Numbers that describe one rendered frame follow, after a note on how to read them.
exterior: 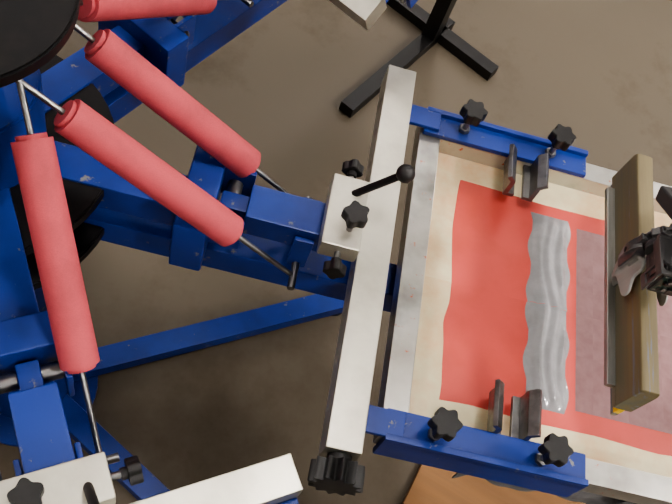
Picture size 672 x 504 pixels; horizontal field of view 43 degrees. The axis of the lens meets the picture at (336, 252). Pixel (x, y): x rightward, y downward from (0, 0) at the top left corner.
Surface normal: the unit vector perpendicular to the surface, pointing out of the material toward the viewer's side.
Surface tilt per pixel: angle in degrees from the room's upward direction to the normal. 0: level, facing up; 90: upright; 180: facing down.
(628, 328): 88
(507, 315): 0
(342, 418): 0
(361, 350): 0
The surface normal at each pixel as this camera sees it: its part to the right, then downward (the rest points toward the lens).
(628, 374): -0.95, -0.27
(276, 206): 0.22, -0.48
